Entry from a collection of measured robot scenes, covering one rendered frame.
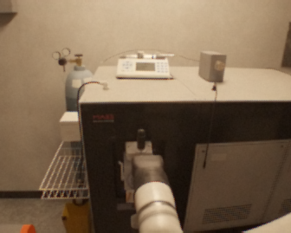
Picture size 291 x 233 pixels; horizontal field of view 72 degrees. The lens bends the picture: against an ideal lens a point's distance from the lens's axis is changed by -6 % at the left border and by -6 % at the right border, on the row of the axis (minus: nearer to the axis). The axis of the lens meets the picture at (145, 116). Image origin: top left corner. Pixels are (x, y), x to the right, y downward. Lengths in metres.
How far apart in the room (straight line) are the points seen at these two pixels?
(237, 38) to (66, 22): 1.41
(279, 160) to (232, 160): 0.22
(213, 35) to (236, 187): 1.31
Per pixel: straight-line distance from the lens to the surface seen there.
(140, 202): 0.41
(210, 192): 0.95
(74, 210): 1.10
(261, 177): 1.02
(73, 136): 1.09
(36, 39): 1.90
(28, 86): 2.00
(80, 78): 1.49
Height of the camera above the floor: 1.65
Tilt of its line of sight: 22 degrees down
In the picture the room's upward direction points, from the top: 1 degrees clockwise
